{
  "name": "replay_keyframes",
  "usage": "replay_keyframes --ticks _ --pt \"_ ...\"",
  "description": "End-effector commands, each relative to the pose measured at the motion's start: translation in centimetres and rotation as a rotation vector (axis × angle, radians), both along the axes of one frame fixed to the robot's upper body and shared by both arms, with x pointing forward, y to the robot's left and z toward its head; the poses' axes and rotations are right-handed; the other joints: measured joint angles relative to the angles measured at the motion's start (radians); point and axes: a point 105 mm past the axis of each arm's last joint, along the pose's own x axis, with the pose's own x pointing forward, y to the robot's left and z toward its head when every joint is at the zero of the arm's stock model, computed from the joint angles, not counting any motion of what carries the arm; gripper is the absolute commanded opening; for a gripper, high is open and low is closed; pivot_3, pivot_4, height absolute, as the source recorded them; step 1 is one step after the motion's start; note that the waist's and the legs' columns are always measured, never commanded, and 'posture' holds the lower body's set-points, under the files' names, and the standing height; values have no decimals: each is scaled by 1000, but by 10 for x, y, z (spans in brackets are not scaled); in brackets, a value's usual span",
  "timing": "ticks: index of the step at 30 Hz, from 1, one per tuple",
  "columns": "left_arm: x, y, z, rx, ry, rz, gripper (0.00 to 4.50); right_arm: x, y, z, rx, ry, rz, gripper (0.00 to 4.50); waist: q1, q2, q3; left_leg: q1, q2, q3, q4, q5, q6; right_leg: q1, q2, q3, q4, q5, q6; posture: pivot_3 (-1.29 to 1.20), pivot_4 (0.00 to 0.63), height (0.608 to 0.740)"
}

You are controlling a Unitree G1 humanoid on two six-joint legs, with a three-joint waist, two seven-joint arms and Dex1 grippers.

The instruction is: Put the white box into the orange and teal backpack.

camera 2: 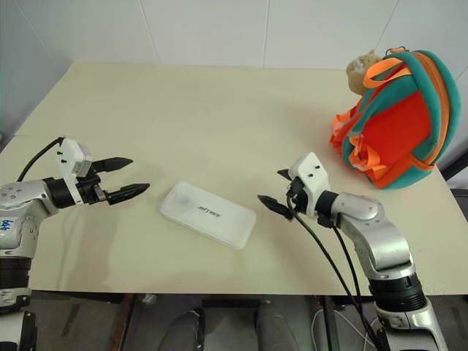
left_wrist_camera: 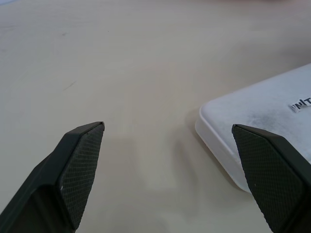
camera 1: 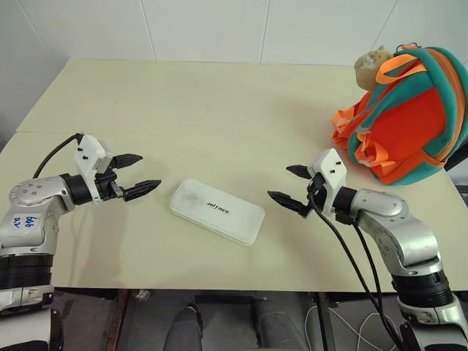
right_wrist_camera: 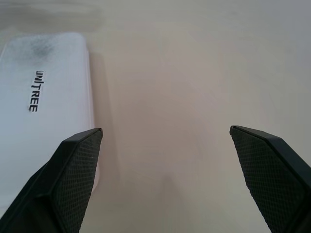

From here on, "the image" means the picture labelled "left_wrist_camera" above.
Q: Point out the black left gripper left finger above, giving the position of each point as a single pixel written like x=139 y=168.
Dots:
x=60 y=179

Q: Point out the white printed label sticker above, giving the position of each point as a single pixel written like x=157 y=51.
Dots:
x=301 y=107

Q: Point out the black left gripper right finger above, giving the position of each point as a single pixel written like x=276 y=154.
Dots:
x=274 y=179

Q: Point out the white rectangular plastic box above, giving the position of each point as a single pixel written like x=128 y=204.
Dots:
x=262 y=102

